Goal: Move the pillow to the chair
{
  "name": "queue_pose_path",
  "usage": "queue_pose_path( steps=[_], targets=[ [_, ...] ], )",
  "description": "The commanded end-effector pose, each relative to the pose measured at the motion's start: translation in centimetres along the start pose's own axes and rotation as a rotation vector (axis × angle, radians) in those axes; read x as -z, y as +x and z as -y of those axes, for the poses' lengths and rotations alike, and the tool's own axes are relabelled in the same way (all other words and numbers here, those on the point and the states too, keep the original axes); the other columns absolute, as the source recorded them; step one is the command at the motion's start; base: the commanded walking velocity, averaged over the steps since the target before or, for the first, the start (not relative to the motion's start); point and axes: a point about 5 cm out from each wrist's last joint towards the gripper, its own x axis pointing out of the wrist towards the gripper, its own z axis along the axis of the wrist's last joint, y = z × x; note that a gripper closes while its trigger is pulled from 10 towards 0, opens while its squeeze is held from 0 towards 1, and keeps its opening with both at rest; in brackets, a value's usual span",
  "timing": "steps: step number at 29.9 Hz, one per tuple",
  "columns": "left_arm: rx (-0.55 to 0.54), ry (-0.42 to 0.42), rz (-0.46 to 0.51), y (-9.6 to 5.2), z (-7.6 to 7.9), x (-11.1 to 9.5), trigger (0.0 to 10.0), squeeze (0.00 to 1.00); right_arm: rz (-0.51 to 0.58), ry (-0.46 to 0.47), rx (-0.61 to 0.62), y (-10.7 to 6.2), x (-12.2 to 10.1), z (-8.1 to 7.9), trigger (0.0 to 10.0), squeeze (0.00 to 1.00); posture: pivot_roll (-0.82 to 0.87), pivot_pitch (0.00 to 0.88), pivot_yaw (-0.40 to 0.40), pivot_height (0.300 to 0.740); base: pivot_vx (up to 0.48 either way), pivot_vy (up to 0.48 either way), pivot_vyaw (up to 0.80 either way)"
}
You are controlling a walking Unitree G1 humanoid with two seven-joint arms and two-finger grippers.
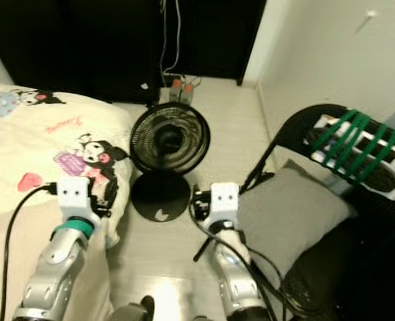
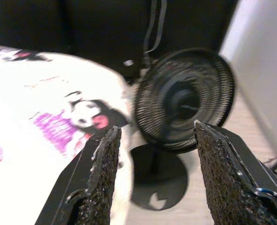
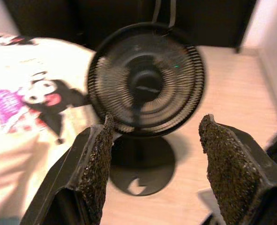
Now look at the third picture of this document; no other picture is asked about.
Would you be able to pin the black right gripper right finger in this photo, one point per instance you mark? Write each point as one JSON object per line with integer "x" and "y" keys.
{"x": 241, "y": 173}

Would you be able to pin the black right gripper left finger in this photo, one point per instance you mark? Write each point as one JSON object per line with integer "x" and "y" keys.
{"x": 82, "y": 178}

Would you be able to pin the white cartoon print blanket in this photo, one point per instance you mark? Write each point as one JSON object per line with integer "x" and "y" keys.
{"x": 23, "y": 112}

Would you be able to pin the dark wooden cabinet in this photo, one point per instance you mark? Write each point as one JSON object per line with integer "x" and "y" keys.
{"x": 129, "y": 18}

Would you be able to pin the black pedestal fan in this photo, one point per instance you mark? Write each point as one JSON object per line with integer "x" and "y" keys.
{"x": 147, "y": 89}

